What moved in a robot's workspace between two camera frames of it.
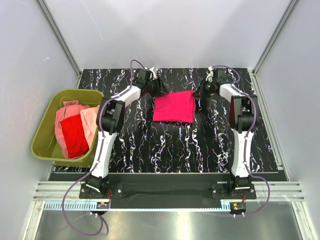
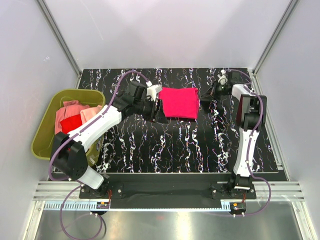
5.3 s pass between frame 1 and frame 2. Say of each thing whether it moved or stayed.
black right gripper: moved
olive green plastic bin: stayed
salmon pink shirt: stayed
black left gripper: moved
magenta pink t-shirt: moved
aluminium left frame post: stayed
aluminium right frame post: stayed
